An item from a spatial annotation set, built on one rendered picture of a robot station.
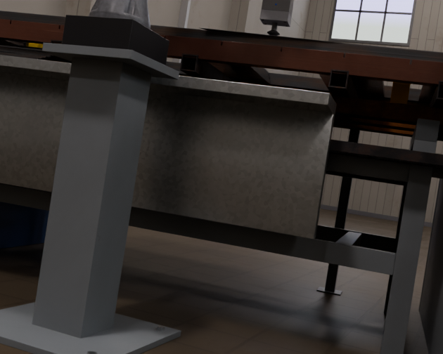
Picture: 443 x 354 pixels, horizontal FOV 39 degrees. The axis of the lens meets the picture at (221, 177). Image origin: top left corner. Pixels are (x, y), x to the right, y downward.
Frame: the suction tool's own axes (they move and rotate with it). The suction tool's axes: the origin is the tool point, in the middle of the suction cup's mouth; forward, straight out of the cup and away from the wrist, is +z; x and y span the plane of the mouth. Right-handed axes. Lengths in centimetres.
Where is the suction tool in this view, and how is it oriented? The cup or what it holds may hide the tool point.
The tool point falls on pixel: (272, 38)
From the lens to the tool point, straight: 194.7
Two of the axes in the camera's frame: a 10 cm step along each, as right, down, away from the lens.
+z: -1.5, 9.9, 0.1
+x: -2.3, -0.2, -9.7
